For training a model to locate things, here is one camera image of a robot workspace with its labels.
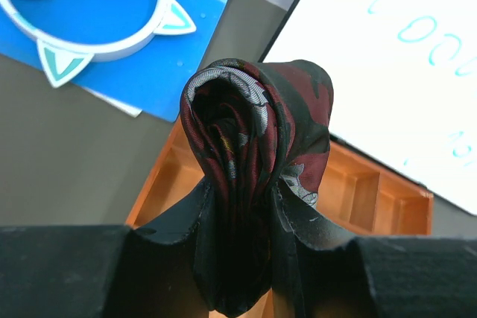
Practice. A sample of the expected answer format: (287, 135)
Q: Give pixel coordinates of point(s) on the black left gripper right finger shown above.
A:
(321, 269)

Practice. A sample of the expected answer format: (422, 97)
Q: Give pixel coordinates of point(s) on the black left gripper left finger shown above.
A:
(105, 270)

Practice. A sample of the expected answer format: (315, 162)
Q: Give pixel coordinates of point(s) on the red patterned necktie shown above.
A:
(251, 127)

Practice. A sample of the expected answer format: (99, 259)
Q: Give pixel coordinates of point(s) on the orange wooden compartment tray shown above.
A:
(359, 195)

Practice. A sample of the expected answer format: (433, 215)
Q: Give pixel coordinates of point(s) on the teal cat-ear headphones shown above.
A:
(67, 36)

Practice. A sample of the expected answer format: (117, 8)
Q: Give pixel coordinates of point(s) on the white dry-erase board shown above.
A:
(404, 78)

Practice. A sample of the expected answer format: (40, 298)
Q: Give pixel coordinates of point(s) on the blue folder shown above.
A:
(152, 79)

